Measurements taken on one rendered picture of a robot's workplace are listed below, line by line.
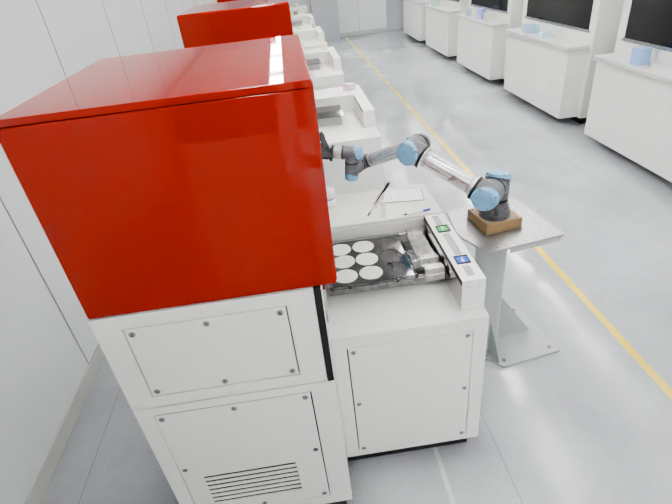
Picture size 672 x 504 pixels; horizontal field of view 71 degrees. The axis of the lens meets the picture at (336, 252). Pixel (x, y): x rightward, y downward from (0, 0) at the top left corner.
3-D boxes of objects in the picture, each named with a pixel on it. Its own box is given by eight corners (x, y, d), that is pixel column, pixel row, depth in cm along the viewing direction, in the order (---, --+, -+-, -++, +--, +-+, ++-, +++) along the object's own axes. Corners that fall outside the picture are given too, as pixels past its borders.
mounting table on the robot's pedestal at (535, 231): (510, 217, 269) (512, 196, 262) (561, 256, 232) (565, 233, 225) (437, 234, 262) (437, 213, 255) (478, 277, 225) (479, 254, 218)
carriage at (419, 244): (426, 281, 199) (426, 276, 198) (406, 238, 230) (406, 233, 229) (444, 278, 200) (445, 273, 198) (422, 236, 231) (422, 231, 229)
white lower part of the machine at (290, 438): (193, 537, 204) (130, 413, 160) (214, 390, 273) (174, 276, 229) (355, 510, 206) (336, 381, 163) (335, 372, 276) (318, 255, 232)
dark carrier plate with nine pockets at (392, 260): (332, 288, 195) (332, 287, 195) (325, 245, 224) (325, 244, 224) (414, 276, 196) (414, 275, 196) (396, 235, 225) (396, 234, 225)
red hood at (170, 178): (87, 320, 139) (-12, 121, 107) (149, 201, 207) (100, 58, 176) (339, 283, 142) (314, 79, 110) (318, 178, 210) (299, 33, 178)
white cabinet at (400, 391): (348, 469, 223) (329, 342, 180) (329, 332, 305) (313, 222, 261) (480, 447, 226) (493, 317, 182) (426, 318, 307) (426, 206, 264)
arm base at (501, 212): (495, 205, 245) (497, 187, 240) (516, 215, 233) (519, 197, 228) (472, 212, 240) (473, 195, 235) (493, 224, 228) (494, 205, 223)
